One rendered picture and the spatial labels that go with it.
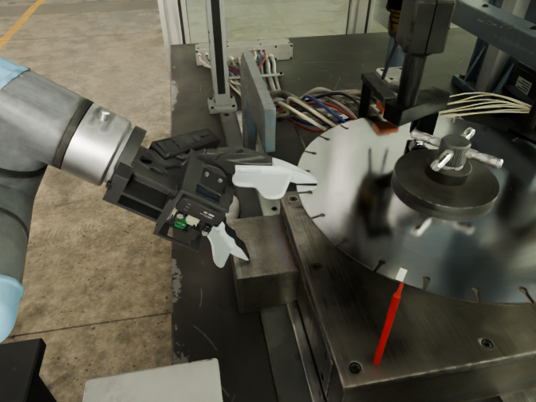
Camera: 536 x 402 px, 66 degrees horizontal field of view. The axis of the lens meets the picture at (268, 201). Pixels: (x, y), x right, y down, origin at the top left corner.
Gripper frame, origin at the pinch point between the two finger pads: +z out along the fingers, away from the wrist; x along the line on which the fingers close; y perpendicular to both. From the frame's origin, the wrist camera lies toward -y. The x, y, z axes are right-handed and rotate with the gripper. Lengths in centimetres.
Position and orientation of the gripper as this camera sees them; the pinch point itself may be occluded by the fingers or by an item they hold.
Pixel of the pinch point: (281, 219)
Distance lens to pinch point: 51.2
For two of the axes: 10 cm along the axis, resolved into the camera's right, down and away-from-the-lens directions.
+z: 8.5, 4.2, 3.3
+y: -0.2, 6.4, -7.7
